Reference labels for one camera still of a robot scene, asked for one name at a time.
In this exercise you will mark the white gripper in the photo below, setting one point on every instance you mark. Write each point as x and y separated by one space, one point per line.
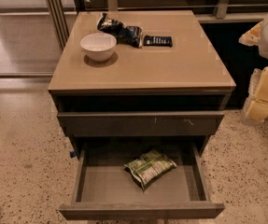
256 110

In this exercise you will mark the green jalapeno chip bag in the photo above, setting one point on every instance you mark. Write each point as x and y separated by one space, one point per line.
149 166

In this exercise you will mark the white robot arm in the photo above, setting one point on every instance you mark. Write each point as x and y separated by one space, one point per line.
263 42

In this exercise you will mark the grey drawer cabinet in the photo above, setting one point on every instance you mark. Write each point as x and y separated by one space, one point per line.
189 76

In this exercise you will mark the dark blue chip bag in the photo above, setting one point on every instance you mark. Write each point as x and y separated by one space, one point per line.
132 35

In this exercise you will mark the closed grey top drawer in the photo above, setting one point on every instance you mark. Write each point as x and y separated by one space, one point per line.
177 123

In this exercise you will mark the open grey middle drawer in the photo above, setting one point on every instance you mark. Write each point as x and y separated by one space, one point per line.
105 189

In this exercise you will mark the white ceramic bowl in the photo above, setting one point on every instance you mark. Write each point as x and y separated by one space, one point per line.
99 46

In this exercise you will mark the metal railing frame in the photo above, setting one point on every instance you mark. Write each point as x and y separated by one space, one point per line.
171 0

